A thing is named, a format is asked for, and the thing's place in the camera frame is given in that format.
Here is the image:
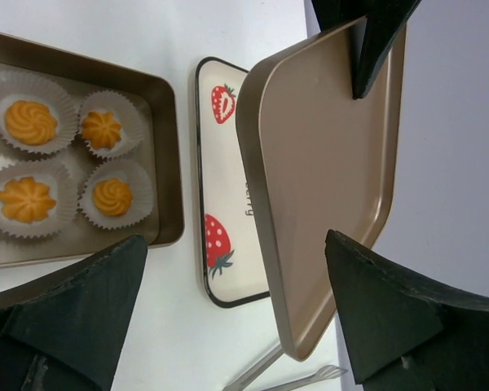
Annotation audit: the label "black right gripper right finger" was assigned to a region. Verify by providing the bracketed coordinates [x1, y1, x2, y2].
[325, 231, 489, 390]

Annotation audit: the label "gold square tin box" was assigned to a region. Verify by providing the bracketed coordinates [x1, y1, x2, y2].
[0, 33, 184, 268]

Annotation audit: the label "silver metal tongs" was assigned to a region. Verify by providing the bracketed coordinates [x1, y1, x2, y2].
[222, 344, 348, 391]

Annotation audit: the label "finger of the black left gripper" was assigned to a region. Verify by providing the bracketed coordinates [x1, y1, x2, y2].
[311, 0, 421, 99]

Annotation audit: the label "orange swirl cookie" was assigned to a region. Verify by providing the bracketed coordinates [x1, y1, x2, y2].
[0, 177, 56, 224]
[4, 100, 58, 146]
[81, 111, 122, 150]
[92, 178, 133, 217]

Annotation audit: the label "strawberry print tray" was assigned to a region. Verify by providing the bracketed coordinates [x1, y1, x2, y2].
[195, 57, 270, 309]

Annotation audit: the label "gold tin lid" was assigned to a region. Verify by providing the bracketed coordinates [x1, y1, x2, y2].
[236, 20, 406, 361]

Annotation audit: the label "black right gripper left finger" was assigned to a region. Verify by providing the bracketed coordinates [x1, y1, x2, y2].
[0, 235, 148, 390]

